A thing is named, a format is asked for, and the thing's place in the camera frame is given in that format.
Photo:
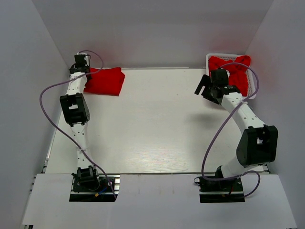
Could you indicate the white plastic basket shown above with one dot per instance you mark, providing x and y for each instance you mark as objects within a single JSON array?
[{"x": 251, "y": 86}]

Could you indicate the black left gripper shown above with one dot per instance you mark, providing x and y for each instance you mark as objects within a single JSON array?
[{"x": 80, "y": 61}]

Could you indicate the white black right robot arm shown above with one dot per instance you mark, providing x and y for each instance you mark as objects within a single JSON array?
[{"x": 258, "y": 143}]

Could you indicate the red t-shirts in basket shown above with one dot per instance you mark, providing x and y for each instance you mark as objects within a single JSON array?
[{"x": 237, "y": 72}]

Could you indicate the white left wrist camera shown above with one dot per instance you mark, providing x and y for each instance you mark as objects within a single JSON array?
[{"x": 83, "y": 53}]

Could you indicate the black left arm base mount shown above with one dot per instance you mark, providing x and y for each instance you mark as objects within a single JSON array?
[{"x": 100, "y": 191}]

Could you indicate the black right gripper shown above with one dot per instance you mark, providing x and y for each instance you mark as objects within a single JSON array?
[{"x": 206, "y": 88}]

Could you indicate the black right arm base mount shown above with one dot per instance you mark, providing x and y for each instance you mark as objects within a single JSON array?
[{"x": 228, "y": 191}]

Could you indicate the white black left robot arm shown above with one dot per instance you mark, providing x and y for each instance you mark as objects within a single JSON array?
[{"x": 77, "y": 115}]

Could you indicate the red t-shirt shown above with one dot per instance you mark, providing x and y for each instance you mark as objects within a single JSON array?
[{"x": 105, "y": 82}]

